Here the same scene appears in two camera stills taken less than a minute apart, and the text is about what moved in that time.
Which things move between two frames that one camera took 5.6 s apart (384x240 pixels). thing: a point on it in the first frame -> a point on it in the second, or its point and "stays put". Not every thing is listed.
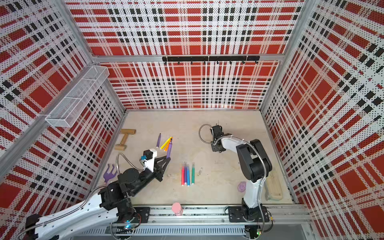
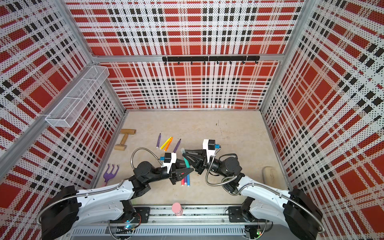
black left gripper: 158,168 -> 175,173
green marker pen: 193,173 -> 187,162
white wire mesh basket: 69,109 stays put
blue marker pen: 188,175 stays put
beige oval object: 273,191 stays put
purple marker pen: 158,141 stays put
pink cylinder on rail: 177,209 stays put
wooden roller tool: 122,146 stays put
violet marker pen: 169,149 -> 177,146
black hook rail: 223,58 stays put
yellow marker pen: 165,142 stays put
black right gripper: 214,149 -> 199,164
